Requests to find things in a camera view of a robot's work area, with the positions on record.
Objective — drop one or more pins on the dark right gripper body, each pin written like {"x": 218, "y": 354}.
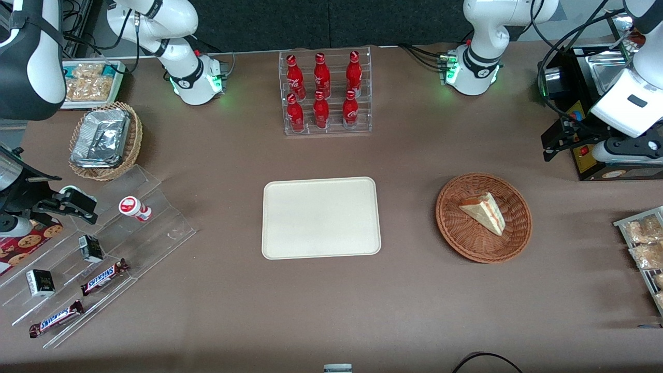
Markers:
{"x": 27, "y": 197}

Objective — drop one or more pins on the triangular sandwich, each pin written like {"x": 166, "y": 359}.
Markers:
{"x": 484, "y": 212}

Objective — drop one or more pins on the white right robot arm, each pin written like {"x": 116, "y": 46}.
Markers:
{"x": 184, "y": 77}

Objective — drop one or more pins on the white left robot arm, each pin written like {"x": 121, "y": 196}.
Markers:
{"x": 479, "y": 31}

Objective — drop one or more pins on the oval light wicker basket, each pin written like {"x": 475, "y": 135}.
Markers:
{"x": 133, "y": 150}

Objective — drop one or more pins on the round brown wicker basket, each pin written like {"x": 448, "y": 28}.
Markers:
{"x": 466, "y": 244}

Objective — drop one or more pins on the white plastic snack tray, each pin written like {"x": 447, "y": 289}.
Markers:
{"x": 120, "y": 77}

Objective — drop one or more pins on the cream rectangular tray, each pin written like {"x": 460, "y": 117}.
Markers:
{"x": 321, "y": 217}

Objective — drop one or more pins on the green lidded yoghurt cup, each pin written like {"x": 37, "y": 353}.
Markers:
{"x": 69, "y": 188}

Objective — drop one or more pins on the small black carton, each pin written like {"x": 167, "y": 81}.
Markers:
{"x": 92, "y": 249}
{"x": 41, "y": 283}

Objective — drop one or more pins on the red chocolate chip cookie box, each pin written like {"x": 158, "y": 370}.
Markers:
{"x": 26, "y": 244}

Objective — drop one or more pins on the red lidded yoghurt cup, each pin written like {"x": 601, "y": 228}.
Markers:
{"x": 129, "y": 206}

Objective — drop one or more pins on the Snickers chocolate bar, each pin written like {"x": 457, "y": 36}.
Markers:
{"x": 54, "y": 319}
{"x": 103, "y": 277}

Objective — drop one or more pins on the silver foil containers stack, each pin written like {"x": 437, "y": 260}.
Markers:
{"x": 101, "y": 137}

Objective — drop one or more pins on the clear acrylic stepped display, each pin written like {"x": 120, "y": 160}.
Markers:
{"x": 166, "y": 228}

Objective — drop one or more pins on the clear bag of snacks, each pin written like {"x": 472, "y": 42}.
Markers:
{"x": 659, "y": 281}
{"x": 647, "y": 256}
{"x": 642, "y": 230}
{"x": 660, "y": 300}
{"x": 90, "y": 89}
{"x": 89, "y": 70}

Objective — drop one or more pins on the brown table cover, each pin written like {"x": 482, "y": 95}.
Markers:
{"x": 233, "y": 311}

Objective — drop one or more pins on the thin dark flat object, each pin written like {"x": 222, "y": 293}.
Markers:
{"x": 651, "y": 326}

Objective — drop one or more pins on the red cola bottle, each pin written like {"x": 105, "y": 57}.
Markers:
{"x": 321, "y": 76}
{"x": 295, "y": 77}
{"x": 354, "y": 73}
{"x": 296, "y": 116}
{"x": 321, "y": 114}
{"x": 350, "y": 113}

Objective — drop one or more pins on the clear acrylic bottle rack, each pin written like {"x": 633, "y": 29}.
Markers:
{"x": 331, "y": 131}

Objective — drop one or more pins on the black backdrop panel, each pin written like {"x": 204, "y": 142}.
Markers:
{"x": 326, "y": 23}

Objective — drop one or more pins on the small grey object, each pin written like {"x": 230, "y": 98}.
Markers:
{"x": 337, "y": 369}

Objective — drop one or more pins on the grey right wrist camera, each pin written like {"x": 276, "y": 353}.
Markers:
{"x": 13, "y": 228}

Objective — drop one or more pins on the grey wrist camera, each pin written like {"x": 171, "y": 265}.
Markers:
{"x": 13, "y": 228}
{"x": 611, "y": 155}

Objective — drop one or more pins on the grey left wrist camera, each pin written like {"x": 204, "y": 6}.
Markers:
{"x": 611, "y": 155}

